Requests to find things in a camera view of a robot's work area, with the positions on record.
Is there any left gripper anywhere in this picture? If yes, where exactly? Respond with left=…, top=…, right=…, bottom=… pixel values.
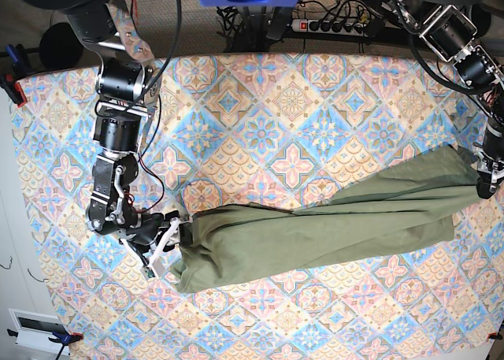
left=474, top=143, right=503, bottom=199

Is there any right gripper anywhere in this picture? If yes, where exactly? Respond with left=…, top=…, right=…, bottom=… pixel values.
left=120, top=212, right=193, bottom=268

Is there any olive green t-shirt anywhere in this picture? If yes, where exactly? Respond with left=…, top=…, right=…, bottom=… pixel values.
left=171, top=147, right=479, bottom=293

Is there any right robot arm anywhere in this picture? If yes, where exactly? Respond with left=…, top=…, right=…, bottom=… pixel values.
left=23, top=0, right=182, bottom=277

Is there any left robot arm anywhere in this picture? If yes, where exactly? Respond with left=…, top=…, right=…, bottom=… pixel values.
left=389, top=0, right=503, bottom=199

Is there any patterned tablecloth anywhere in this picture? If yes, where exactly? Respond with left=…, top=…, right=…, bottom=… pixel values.
left=7, top=54, right=503, bottom=359

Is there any red clamp lower right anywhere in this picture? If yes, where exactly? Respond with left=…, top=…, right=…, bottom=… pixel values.
left=487, top=332, right=503, bottom=340

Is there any blue red clamp lower left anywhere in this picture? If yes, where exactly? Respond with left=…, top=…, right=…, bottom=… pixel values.
left=7, top=329, right=83, bottom=358

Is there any blue red clamp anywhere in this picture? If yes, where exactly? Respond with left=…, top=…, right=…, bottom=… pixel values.
left=1, top=44, right=27, bottom=107
left=7, top=329, right=83, bottom=358

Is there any white floor outlet box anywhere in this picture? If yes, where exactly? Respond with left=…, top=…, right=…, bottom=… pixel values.
left=7, top=308, right=66, bottom=354

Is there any white power strip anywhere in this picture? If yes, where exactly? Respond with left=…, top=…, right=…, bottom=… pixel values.
left=291, top=19, right=366, bottom=36

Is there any black round stool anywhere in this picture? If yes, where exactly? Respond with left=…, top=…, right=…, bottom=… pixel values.
left=39, top=22, right=83, bottom=71

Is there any blue red clamp upper left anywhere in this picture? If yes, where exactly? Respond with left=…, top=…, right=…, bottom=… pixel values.
left=1, top=44, right=27, bottom=107

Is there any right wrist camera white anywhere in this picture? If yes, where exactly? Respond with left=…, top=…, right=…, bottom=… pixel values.
left=142, top=258, right=165, bottom=280

